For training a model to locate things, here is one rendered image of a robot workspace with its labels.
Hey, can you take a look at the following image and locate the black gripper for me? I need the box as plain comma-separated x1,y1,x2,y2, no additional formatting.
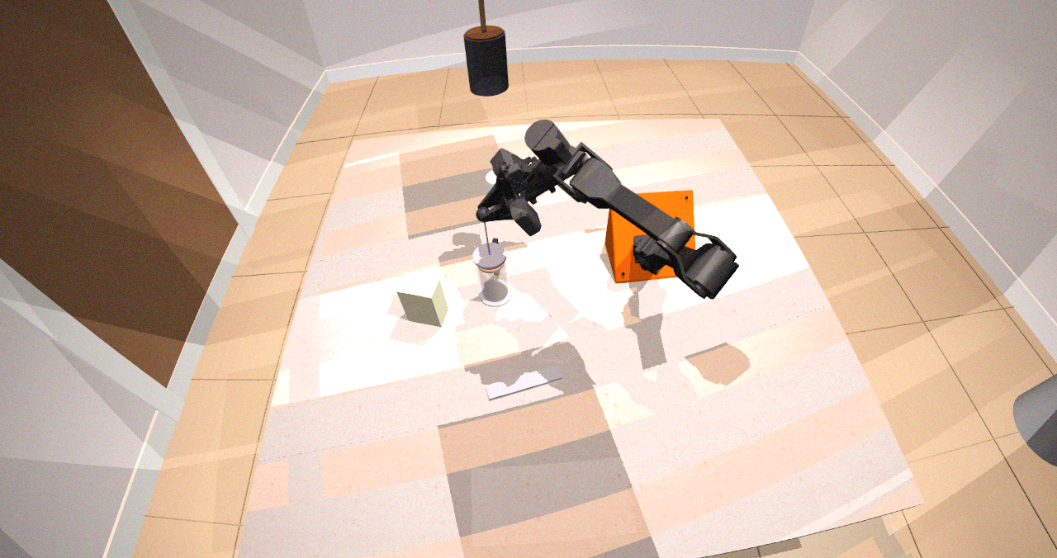
478,156,559,237

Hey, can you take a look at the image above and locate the pale yellow rectangular block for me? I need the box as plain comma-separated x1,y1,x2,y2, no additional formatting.
396,273,448,327

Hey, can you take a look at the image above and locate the glass french press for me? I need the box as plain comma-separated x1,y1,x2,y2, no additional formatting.
472,222,513,306

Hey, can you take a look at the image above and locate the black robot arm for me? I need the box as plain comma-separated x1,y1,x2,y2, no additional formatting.
490,120,739,300

